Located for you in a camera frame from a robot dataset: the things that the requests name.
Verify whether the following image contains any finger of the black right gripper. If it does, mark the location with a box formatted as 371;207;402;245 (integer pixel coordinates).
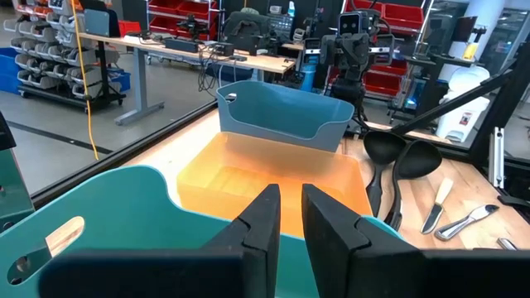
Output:
354;36;369;70
340;36;355;70

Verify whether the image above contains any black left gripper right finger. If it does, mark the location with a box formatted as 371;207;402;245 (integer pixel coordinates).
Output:
301;183;426;298

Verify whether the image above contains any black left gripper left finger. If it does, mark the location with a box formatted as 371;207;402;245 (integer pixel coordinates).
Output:
201;183;282;298

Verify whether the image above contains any black plastic ladle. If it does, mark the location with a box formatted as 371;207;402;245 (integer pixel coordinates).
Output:
363;130;408;219

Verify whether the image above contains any black plastic serving spoon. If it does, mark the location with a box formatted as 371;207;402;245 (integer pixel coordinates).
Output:
383;139;444;233

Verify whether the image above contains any knife with cream handle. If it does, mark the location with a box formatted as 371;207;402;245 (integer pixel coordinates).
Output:
420;177;455;236

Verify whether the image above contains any steel shelf with red bins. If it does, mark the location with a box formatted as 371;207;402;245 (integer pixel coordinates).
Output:
147;0;224;41
343;0;427;100

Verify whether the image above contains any wooden desk with grey legs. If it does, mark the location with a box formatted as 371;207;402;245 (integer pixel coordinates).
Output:
78;31;297;127

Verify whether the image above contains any orange translucent plastic bin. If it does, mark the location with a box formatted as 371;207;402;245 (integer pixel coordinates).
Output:
176;131;373;240

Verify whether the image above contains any blue plastic bin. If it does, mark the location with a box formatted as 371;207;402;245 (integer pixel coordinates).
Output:
215;79;356;153

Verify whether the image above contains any yellow spray bottle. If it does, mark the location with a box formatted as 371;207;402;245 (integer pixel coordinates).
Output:
462;41;480;62

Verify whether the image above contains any white pedal trash can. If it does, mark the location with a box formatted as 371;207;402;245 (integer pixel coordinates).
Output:
435;65;492;144

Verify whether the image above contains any green plastic bin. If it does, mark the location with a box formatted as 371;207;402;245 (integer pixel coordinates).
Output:
0;164;409;298

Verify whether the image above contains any black power supply box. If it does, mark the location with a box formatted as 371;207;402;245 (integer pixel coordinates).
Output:
164;37;200;54

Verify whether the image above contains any red box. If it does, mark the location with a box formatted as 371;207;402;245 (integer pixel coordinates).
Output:
118;19;142;37

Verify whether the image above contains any small blue crate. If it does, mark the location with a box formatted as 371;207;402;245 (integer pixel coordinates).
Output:
108;68;132;93

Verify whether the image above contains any grey-blue panel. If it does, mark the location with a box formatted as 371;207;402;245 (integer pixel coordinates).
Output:
84;8;111;37

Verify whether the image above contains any rack of grey parts bins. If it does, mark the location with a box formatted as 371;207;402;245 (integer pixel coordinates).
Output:
2;0;128;112

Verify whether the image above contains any large blue crate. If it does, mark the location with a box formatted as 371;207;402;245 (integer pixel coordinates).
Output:
0;46;22;95

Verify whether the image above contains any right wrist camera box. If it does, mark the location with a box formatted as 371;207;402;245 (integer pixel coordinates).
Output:
338;11;371;37

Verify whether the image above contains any silver aluminium bracket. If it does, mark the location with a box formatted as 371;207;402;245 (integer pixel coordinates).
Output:
488;127;506;190

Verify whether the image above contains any yellow extension cable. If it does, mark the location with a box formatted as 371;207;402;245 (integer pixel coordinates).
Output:
69;0;101;161

